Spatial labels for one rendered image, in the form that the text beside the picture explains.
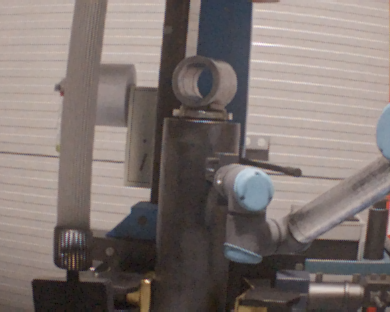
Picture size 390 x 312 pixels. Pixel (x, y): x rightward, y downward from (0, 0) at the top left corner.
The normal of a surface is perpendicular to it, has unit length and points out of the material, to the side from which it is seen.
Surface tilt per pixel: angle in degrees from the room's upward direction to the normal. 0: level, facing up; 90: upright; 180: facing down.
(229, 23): 90
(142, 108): 90
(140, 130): 90
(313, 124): 90
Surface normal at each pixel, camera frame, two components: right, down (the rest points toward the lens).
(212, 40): -0.10, 0.06
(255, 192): 0.29, 0.00
